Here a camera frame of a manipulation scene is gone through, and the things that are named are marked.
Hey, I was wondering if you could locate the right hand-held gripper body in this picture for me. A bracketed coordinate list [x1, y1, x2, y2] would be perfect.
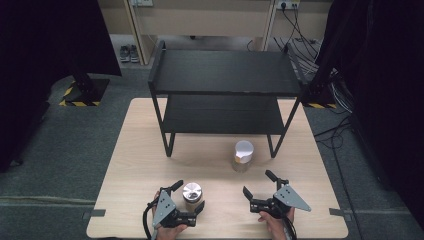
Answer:
[249, 183, 313, 220]

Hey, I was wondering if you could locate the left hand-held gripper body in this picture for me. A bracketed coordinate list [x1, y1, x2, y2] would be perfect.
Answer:
[151, 189, 198, 230]

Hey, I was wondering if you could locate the glass jar with silver lid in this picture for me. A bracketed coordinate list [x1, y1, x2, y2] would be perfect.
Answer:
[181, 181, 204, 213]

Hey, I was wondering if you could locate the black two-tier shelf rack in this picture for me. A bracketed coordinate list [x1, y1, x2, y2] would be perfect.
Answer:
[147, 39, 309, 159]

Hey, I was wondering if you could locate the person's left hand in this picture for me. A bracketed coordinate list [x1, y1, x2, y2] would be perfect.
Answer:
[151, 190, 189, 240]

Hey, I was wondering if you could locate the person's right hand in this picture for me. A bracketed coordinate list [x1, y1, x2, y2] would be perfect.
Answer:
[257, 206, 297, 240]

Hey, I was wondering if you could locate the grey tape strip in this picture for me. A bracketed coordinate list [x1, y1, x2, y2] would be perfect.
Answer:
[328, 207, 353, 222]
[82, 208, 107, 220]

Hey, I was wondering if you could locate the black stand base hazard tape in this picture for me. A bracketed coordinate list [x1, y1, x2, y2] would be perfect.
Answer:
[59, 71, 111, 108]
[301, 75, 338, 110]

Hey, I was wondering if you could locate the dark curtain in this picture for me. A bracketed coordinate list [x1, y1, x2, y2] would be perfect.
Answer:
[314, 0, 424, 231]
[0, 0, 123, 173]

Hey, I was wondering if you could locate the grey shoe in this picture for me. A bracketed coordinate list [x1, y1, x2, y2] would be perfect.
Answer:
[119, 44, 131, 64]
[129, 44, 140, 64]

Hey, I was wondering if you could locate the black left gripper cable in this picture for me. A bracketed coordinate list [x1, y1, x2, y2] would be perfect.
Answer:
[142, 199, 158, 240]

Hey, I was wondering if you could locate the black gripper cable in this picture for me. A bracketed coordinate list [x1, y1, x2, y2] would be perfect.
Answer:
[142, 199, 158, 240]
[281, 216, 299, 240]

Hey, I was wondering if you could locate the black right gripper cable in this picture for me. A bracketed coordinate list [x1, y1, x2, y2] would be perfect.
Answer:
[281, 216, 299, 240]

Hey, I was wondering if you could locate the bundle of floor cables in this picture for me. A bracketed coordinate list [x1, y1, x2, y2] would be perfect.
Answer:
[246, 6, 355, 151]

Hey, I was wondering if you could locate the beige wooden desk frame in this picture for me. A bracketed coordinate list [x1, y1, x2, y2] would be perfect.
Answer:
[97, 0, 334, 66]

